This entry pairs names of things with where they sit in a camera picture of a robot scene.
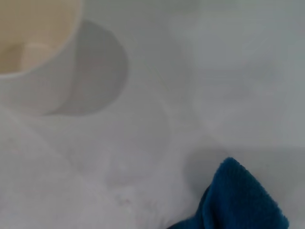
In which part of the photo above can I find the blue rag with black edge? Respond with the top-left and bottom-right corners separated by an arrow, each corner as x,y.
166,156 -> 290,229

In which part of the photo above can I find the white paper cup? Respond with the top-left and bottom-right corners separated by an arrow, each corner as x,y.
0,0 -> 84,117

